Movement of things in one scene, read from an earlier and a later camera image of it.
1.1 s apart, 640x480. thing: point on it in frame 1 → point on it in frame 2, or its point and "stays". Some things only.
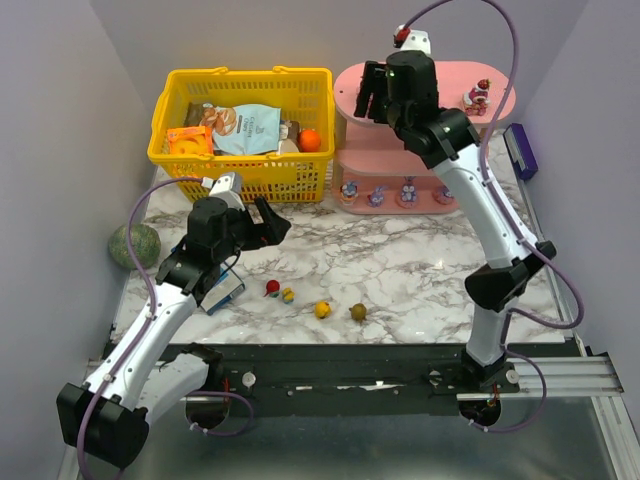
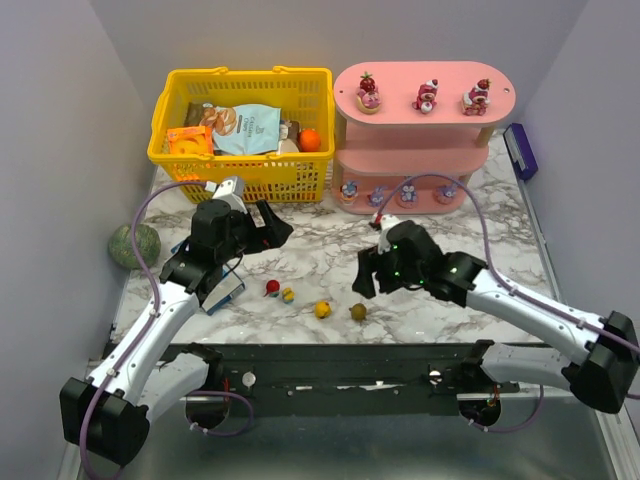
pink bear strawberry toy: [476, 99] stays
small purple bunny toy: [376, 199] stays
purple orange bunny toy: [349, 192] stays
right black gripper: [378, 93] → [378, 270]
